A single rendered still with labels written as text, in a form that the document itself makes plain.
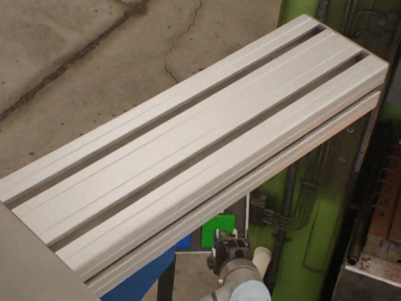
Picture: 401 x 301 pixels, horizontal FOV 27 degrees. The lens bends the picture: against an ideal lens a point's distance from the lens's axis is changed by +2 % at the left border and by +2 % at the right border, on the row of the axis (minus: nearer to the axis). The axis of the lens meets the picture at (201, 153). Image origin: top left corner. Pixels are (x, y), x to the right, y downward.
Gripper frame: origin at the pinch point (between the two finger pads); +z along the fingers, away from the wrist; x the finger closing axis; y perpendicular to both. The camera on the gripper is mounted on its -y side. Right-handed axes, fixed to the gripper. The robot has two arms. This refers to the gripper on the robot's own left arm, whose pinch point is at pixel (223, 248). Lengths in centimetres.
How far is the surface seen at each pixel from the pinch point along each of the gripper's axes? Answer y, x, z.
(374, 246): -5.1, -37.6, 13.0
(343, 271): -10.9, -30.5, 12.6
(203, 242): -2.5, 3.0, 9.6
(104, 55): 9, 25, 227
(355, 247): -5.3, -33.1, 13.1
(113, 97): -6, 21, 201
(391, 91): 35.1, -31.3, -6.9
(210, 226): 1.5, 1.7, 9.5
